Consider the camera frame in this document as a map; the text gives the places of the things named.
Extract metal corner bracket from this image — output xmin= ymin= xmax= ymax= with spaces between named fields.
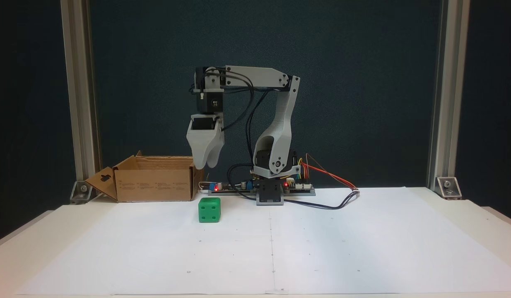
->
xmin=70 ymin=180 xmax=94 ymax=204
xmin=435 ymin=176 xmax=463 ymax=200

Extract green die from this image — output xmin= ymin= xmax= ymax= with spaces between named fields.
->
xmin=198 ymin=197 xmax=222 ymax=224

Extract blue circuit board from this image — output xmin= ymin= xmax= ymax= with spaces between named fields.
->
xmin=205 ymin=179 xmax=258 ymax=195

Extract aluminium frame post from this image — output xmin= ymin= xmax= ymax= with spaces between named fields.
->
xmin=60 ymin=0 xmax=102 ymax=195
xmin=426 ymin=0 xmax=472 ymax=192

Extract open cardboard box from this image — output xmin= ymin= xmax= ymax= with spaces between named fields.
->
xmin=85 ymin=151 xmax=205 ymax=203

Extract black cable bundle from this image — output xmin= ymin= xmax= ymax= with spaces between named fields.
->
xmin=227 ymin=89 xmax=269 ymax=202

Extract orange red wire bundle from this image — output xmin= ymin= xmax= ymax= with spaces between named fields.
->
xmin=305 ymin=153 xmax=359 ymax=191

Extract coloured jumper wires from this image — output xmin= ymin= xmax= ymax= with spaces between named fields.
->
xmin=296 ymin=156 xmax=313 ymax=183

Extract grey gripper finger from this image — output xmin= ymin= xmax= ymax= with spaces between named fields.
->
xmin=187 ymin=139 xmax=220 ymax=170
xmin=207 ymin=138 xmax=225 ymax=168

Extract black servo cable loop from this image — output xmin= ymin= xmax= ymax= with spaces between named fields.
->
xmin=206 ymin=67 xmax=257 ymax=134

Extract circuit board with coloured wires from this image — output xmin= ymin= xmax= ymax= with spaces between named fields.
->
xmin=283 ymin=177 xmax=316 ymax=196

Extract black cable with white connector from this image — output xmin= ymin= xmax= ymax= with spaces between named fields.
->
xmin=280 ymin=187 xmax=360 ymax=210

